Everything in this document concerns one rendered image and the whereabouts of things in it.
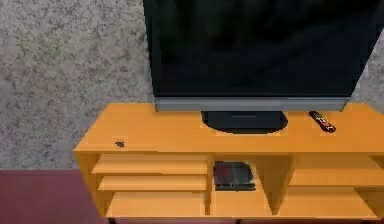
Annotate orange wooden television stand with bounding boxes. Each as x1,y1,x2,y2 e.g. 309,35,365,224
72,102,384,224

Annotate black media player box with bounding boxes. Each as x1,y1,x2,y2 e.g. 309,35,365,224
213,160,257,192

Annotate black television set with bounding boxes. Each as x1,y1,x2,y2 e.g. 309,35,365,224
142,0,384,135

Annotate black remote control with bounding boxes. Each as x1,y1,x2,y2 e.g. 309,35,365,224
308,110,337,134

